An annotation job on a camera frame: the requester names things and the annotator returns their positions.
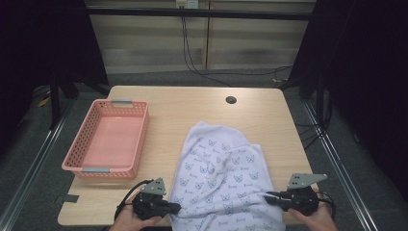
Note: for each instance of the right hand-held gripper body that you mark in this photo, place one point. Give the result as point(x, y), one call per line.
point(300, 197)

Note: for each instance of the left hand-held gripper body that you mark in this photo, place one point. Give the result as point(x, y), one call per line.
point(149, 202)

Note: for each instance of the white printed towel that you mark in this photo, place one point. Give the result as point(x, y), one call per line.
point(221, 173)

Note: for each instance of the pink perforated plastic basket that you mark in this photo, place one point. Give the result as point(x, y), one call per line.
point(112, 141)

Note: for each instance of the person's left hand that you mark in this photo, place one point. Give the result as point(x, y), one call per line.
point(131, 219)

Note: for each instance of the person's right hand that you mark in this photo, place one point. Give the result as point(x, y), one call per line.
point(316, 219)

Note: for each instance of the black tape strip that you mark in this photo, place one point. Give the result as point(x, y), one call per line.
point(68, 199)

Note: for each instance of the black curtain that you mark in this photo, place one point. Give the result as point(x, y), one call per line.
point(369, 80)
point(41, 48)

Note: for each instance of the black horizontal metal bar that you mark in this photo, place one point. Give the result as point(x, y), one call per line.
point(198, 13)

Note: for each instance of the silver floor rail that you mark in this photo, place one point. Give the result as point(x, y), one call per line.
point(35, 160)
point(340, 166)

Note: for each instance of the black metal stand post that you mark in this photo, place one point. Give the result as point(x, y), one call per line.
point(55, 102)

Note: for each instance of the white wall power outlet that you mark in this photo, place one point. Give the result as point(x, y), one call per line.
point(187, 4)

